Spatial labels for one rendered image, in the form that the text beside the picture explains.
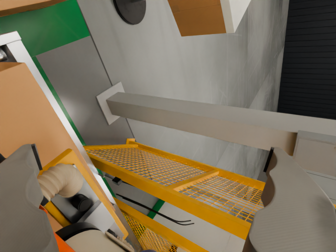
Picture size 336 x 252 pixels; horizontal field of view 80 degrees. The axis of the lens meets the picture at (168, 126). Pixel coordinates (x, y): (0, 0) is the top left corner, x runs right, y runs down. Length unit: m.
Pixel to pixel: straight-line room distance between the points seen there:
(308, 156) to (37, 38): 1.69
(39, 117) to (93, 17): 1.37
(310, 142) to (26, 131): 1.08
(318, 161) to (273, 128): 0.24
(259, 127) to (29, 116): 1.01
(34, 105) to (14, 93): 0.05
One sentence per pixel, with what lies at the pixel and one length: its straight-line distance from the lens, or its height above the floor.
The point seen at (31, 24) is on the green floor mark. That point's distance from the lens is 1.64.
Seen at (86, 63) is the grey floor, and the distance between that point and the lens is 1.79.
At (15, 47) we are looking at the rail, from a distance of 0.96.
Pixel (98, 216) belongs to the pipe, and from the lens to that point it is 0.51.
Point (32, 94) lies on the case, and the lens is 0.59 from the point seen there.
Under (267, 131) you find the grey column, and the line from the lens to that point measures 1.19.
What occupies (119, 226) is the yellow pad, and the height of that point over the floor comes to 1.14.
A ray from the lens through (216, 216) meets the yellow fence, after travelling 0.91.
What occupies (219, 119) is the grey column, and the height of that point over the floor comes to 1.07.
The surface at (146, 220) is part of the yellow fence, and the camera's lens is 1.53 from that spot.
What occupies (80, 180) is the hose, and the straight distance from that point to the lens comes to 0.40.
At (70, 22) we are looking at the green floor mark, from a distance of 1.76.
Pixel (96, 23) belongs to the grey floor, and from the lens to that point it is 1.88.
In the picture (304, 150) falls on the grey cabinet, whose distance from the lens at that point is 1.16.
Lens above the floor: 1.50
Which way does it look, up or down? 34 degrees down
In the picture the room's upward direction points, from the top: 103 degrees clockwise
